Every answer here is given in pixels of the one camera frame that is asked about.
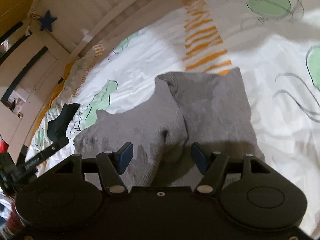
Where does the blue star decoration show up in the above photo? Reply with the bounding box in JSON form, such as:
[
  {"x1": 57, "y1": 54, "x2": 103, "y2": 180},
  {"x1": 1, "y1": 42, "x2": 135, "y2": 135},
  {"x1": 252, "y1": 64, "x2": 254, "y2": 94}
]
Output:
[{"x1": 38, "y1": 10, "x2": 58, "y2": 32}]

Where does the black cloth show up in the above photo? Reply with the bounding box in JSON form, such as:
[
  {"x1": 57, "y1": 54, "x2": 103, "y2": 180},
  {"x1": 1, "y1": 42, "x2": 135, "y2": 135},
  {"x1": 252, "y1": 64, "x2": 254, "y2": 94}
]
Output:
[{"x1": 47, "y1": 102, "x2": 81, "y2": 143}]

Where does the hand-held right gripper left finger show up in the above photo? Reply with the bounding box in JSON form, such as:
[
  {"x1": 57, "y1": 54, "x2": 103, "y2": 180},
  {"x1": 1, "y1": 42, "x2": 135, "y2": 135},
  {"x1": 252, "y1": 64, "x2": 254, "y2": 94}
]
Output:
[{"x1": 50, "y1": 142, "x2": 134, "y2": 196}]

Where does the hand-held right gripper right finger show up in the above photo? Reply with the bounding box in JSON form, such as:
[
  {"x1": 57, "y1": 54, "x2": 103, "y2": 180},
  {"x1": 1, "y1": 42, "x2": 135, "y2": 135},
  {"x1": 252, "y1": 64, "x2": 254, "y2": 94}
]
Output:
[{"x1": 190, "y1": 142, "x2": 272, "y2": 197}]

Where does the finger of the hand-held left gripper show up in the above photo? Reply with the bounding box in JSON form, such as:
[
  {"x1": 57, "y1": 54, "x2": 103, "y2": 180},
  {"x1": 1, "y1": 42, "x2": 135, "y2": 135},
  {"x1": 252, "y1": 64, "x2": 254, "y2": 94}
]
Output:
[{"x1": 23, "y1": 137, "x2": 69, "y2": 172}]

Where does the leaf print bed sheet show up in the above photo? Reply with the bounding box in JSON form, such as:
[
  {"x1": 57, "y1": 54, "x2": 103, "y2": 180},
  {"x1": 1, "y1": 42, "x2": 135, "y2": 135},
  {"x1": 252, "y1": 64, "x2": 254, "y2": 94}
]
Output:
[{"x1": 24, "y1": 0, "x2": 320, "y2": 240}]

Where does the grey hooded knit dress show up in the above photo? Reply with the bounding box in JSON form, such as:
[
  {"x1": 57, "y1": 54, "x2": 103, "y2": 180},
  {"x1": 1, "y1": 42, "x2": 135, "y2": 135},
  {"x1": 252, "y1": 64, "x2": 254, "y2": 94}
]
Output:
[{"x1": 74, "y1": 67, "x2": 265, "y2": 188}]

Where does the wooden bed frame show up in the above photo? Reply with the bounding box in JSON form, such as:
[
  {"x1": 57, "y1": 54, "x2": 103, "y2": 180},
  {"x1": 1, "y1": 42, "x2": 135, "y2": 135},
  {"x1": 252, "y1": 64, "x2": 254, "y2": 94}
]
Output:
[{"x1": 0, "y1": 0, "x2": 190, "y2": 155}]

